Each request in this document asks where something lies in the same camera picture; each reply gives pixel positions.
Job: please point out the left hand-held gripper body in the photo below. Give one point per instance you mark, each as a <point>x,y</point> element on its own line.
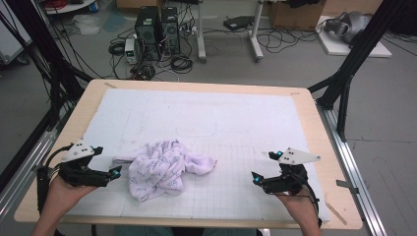
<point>82,175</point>

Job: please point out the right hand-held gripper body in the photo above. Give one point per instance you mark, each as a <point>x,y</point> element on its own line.
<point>288,177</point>

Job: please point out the pale pink patterned towel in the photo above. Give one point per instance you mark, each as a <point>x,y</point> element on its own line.
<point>160,170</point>

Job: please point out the person's right hand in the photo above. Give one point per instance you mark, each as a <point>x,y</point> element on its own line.
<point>296,206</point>

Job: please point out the thin wooden stick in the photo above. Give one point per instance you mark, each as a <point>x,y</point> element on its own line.
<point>336,213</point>

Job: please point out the grey tape strip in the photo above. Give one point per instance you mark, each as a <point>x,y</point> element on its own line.
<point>347,186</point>

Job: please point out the person's teal trousers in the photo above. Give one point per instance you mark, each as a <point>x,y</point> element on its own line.
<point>144,231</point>

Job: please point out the white foam mat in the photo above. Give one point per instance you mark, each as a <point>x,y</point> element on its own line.
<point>203,114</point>

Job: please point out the white power supply unit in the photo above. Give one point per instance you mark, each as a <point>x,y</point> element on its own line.
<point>131,50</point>

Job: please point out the white floor board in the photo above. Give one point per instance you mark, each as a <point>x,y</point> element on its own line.
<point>337,49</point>

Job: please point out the large black computer tower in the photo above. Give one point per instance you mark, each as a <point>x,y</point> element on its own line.
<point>147,32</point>

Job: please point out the flat black device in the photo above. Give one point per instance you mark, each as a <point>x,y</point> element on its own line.
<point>238,23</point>

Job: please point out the white desk stand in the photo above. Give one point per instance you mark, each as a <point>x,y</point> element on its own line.
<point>201,39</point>

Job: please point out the cardboard box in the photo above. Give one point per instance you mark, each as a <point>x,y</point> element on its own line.
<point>295,16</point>

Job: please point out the slim black computer tower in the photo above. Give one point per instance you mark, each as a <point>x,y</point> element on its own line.
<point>170,31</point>

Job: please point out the white round table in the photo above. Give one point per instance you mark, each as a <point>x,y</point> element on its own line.
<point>65,8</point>

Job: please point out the grey headset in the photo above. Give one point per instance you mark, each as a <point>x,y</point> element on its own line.
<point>350,23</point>

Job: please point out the aluminium rail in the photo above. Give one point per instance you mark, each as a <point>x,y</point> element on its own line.
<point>354,164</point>
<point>26,164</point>

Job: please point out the black metal frame strut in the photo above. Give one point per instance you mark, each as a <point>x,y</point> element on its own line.
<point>42,42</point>
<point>360,49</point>

